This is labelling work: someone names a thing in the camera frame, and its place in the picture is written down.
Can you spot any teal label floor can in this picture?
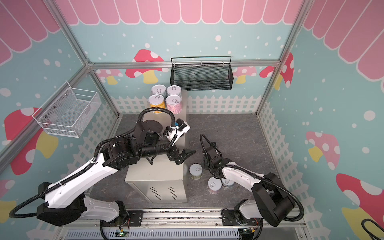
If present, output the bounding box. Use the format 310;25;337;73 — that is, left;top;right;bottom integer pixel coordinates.
221;178;235;189

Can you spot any white lid can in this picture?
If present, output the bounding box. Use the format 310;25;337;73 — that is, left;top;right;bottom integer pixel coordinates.
165;95;183;115

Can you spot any yellow label food can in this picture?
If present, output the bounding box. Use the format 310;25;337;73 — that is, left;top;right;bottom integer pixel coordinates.
148;94;166;109

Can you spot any teal brown label can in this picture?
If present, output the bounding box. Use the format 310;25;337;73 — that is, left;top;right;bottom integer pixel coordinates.
167;85;182;98

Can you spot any teal label food can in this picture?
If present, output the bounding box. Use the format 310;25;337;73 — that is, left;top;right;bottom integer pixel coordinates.
151;85;167;98

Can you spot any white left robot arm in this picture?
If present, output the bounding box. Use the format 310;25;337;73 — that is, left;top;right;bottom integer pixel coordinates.
9;108;195;226

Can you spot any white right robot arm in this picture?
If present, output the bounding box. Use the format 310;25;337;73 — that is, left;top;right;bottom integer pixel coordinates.
200;134;305;227

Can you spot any green label food can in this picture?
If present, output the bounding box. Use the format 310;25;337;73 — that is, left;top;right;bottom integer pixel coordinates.
189;163;203;180

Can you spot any pink label food can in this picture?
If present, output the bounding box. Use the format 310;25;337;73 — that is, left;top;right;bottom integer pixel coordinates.
208;177;222;195

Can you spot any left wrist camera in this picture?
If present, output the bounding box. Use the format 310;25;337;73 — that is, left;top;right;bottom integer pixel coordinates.
166;119;191;146

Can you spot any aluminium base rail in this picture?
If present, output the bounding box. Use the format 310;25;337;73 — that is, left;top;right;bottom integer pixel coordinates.
56;206;307;238

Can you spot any black mesh wall basket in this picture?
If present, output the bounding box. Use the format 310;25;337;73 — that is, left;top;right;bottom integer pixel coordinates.
170;56;234;91

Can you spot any white wire wall basket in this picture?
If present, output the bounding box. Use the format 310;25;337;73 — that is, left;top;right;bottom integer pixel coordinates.
32;82;102;138

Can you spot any black cable bottom right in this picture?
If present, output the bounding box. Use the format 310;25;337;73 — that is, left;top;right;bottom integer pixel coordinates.
360;218;384;240

